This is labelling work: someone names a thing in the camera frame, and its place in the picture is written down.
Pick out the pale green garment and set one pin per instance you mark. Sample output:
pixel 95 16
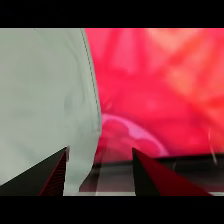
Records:
pixel 43 93

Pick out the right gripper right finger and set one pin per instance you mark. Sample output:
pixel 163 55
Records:
pixel 153 180

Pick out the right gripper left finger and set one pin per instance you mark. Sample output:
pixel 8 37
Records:
pixel 43 176

